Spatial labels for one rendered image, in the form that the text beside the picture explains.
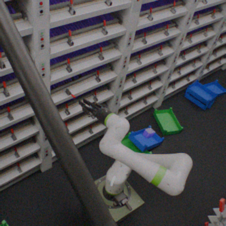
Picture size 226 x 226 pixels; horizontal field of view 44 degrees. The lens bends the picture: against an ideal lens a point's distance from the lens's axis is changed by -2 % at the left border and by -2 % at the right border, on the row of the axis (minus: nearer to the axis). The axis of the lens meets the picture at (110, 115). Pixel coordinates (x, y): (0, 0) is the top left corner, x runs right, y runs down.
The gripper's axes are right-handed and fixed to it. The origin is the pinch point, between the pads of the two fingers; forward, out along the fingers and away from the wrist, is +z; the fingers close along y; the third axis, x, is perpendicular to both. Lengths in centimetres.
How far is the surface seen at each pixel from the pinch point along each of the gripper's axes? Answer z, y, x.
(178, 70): 31, 145, -37
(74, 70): 12.4, 3.1, 18.3
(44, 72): 8.7, -20.2, 26.4
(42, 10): -2, -21, 64
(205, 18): 16, 157, 20
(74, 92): 17.9, 4.4, -0.9
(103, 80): 17.0, 30.4, -1.4
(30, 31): 2, -27, 55
